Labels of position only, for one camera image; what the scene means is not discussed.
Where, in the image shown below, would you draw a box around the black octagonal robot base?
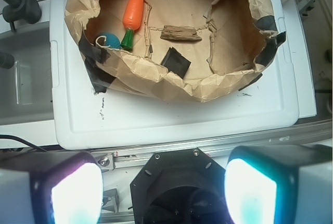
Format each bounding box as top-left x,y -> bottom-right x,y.
130,148 -> 233,223

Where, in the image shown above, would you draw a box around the brown wood chip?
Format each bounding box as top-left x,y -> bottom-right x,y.
160,25 -> 202,42

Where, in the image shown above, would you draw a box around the metal corner bracket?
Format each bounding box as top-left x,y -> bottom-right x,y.
102,188 -> 120,213

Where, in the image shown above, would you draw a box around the brown crumpled paper bag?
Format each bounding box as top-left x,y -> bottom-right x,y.
65,0 -> 285,103

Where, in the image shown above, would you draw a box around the blue ball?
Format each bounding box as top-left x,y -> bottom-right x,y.
96,32 -> 121,49

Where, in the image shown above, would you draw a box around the black folded tape square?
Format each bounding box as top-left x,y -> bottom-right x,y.
160,47 -> 191,79

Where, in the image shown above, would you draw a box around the aluminium frame rail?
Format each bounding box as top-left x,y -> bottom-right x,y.
90,119 -> 332,171

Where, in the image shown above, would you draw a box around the clear plastic bin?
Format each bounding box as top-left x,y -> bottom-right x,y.
1,22 -> 54,125

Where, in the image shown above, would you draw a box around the orange toy carrot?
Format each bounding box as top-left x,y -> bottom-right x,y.
121,0 -> 144,51

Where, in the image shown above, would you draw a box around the thin black cable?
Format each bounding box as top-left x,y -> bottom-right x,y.
0,134 -> 49,153

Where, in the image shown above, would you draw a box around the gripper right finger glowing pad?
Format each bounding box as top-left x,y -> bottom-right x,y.
224,144 -> 332,223

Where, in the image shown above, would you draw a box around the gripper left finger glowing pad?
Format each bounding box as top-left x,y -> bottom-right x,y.
1,151 -> 104,223

